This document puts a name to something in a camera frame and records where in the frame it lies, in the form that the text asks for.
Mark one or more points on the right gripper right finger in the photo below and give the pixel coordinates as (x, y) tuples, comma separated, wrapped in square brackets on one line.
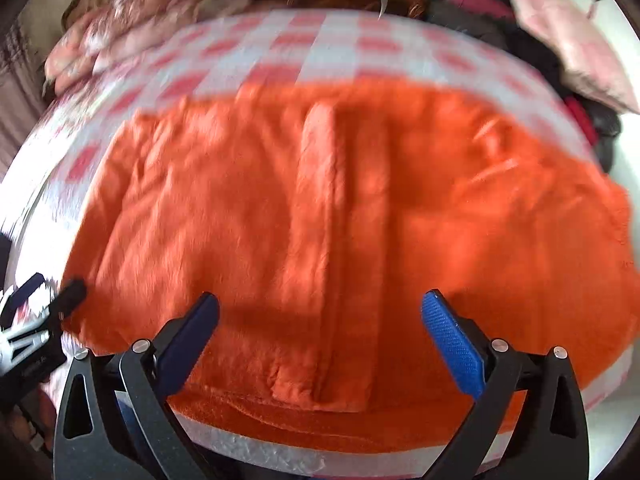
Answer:
[(550, 438)]

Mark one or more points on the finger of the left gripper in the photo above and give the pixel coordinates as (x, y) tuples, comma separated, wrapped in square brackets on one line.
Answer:
[(66, 301), (15, 297)]

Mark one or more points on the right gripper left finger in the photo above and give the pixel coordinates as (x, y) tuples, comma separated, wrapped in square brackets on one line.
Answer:
[(114, 420)]

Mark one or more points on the orange fleece pants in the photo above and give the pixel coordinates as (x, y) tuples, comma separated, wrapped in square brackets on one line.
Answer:
[(319, 216)]

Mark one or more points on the pink curtain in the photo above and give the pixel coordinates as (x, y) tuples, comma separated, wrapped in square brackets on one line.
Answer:
[(21, 102)]

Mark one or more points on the floral folded quilt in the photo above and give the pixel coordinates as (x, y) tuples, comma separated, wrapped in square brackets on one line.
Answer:
[(108, 34)]

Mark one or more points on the pink pillow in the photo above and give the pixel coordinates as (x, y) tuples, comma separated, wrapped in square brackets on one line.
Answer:
[(590, 65)]

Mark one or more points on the pink checkered bed sheet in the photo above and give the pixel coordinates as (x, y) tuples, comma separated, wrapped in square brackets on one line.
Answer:
[(44, 189)]

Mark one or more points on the black garment on sofa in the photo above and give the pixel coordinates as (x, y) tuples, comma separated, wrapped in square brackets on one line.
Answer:
[(533, 52)]

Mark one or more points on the magenta garment on sofa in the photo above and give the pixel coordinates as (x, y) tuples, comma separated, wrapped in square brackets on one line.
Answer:
[(498, 12)]

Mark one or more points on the black leather sofa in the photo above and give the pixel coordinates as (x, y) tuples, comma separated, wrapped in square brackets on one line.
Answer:
[(605, 120)]

